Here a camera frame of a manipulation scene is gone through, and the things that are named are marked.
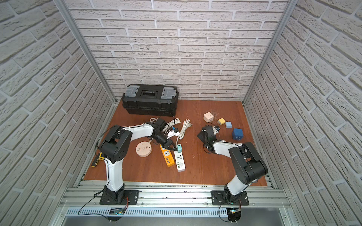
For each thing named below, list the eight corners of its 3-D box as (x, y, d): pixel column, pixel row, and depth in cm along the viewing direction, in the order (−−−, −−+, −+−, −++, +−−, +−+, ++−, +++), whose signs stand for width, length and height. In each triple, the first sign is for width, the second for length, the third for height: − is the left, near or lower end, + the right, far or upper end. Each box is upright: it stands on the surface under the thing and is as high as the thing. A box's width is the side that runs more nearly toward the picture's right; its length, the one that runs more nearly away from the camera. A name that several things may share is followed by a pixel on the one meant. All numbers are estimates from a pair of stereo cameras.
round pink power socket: (135, 156, 90) (134, 155, 88) (139, 142, 97) (137, 140, 94) (150, 157, 90) (149, 155, 88) (152, 143, 97) (152, 140, 94)
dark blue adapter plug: (232, 140, 98) (234, 136, 94) (232, 131, 103) (234, 127, 99) (241, 141, 98) (243, 138, 93) (240, 132, 102) (242, 128, 98)
